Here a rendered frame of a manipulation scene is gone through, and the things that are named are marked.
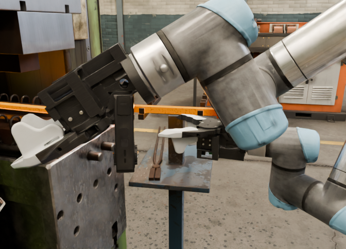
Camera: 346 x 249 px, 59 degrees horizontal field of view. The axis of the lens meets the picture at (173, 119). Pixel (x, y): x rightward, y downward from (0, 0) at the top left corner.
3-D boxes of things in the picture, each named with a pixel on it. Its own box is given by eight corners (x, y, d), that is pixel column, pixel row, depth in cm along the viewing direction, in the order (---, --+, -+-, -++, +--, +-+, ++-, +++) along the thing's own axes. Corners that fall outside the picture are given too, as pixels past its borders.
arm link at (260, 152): (267, 130, 67) (267, 120, 74) (245, 128, 68) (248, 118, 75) (264, 162, 69) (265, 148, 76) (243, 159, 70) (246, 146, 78)
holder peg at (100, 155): (104, 159, 90) (103, 150, 89) (99, 163, 88) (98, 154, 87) (91, 157, 91) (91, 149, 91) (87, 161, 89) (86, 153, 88)
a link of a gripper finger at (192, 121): (176, 132, 86) (197, 142, 79) (176, 112, 84) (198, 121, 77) (185, 130, 88) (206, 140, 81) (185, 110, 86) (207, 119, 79)
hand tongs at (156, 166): (158, 127, 171) (158, 125, 170) (166, 127, 171) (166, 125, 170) (148, 180, 114) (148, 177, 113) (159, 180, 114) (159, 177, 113)
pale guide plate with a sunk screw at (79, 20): (88, 38, 115) (84, -11, 110) (74, 39, 107) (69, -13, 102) (83, 38, 116) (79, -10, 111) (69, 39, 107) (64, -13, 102)
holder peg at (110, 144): (116, 149, 97) (116, 141, 96) (112, 153, 95) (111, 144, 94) (105, 147, 98) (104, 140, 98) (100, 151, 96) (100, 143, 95)
